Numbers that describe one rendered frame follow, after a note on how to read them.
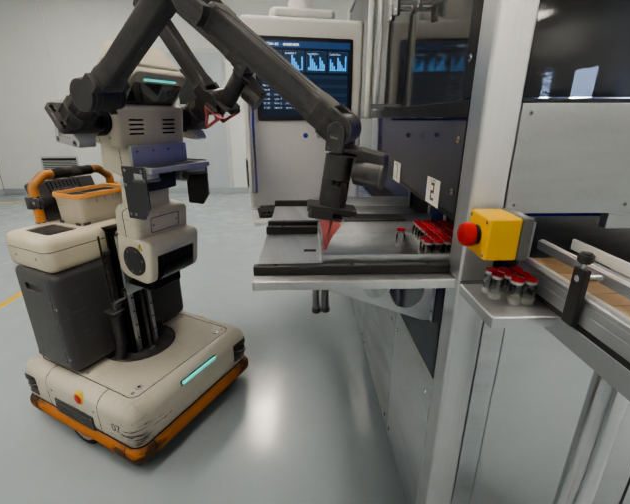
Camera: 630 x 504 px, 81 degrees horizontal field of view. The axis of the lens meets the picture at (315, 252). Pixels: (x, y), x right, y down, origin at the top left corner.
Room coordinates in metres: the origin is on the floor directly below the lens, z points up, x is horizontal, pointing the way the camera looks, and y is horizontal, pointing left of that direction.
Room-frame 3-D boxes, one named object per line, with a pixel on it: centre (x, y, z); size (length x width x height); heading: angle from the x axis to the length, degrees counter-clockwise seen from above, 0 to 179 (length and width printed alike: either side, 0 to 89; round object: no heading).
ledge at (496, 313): (0.58, -0.35, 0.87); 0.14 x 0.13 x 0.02; 92
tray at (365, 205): (1.18, -0.17, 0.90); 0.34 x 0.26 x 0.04; 92
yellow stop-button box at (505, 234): (0.60, -0.31, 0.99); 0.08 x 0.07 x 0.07; 92
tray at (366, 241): (0.84, -0.18, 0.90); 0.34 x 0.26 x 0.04; 92
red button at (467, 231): (0.59, -0.26, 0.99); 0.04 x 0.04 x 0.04; 2
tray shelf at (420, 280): (1.01, -0.11, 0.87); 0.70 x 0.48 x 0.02; 2
